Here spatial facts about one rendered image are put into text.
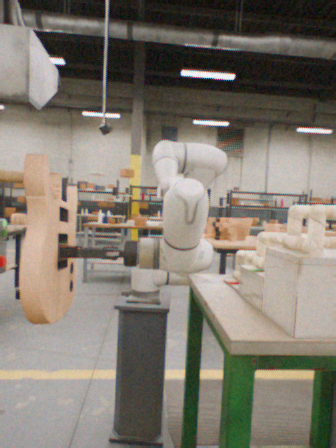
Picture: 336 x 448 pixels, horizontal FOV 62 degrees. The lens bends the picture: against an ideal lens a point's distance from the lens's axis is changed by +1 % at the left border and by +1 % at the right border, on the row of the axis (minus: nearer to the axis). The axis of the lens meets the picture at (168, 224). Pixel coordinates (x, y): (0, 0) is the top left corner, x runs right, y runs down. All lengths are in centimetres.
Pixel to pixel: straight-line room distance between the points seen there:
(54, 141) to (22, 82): 1190
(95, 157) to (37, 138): 236
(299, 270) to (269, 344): 16
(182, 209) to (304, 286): 30
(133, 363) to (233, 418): 93
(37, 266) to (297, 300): 56
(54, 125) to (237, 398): 1238
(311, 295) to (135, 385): 116
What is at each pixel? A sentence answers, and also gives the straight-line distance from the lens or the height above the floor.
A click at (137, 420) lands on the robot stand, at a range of 174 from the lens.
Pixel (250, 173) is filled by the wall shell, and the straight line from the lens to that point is 1266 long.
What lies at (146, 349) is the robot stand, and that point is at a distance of 154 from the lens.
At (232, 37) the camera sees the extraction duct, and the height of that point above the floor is 425.
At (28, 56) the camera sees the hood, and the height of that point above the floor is 147.
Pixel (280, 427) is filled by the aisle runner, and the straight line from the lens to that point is 204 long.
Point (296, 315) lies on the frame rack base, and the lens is 67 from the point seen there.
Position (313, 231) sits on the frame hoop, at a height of 115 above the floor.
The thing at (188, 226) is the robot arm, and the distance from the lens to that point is 66.
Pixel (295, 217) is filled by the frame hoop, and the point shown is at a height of 118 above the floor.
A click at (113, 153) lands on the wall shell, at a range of 1203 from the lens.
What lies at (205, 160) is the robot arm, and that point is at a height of 140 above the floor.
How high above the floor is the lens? 119
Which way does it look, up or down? 3 degrees down
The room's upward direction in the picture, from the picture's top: 3 degrees clockwise
